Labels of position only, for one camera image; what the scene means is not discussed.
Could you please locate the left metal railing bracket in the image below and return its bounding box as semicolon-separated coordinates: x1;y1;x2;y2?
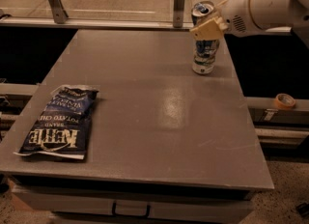
48;0;69;24

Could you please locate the blue kettle chips bag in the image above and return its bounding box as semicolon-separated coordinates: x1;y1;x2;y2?
17;85;98;160

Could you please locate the middle metal railing bracket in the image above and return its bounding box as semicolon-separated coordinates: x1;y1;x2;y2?
173;0;185;28

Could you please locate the grey drawer with black handle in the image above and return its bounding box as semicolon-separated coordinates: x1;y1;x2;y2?
13;185;253;224

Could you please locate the black drawer handle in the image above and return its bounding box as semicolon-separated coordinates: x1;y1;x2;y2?
111;201;151;218

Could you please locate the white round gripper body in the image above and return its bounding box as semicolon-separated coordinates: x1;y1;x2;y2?
216;0;266;38

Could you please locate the metal railing bracket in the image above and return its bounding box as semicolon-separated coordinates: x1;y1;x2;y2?
48;0;69;24
173;0;185;28

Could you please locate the blue silver redbull can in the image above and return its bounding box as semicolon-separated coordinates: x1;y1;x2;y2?
191;1;219;59

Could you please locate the orange tape roll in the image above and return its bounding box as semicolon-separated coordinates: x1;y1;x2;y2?
274;93;295;110

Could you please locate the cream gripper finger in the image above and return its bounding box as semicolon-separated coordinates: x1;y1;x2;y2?
190;16;228;41

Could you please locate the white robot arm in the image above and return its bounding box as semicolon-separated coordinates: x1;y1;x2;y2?
190;0;309;41

